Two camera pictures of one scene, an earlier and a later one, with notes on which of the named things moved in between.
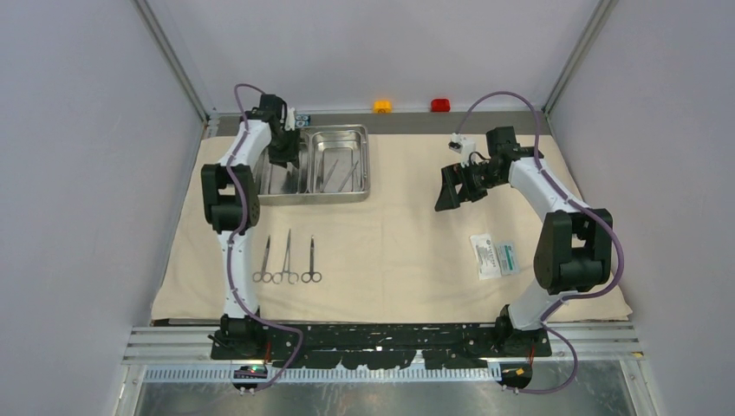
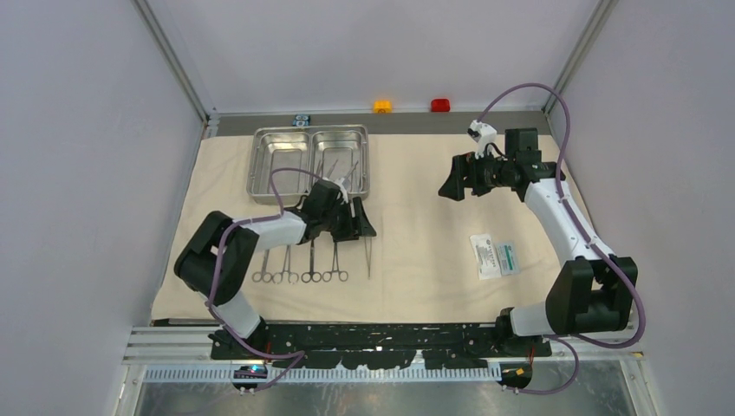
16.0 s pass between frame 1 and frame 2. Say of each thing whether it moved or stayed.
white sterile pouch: stayed
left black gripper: moved
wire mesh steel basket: stayed
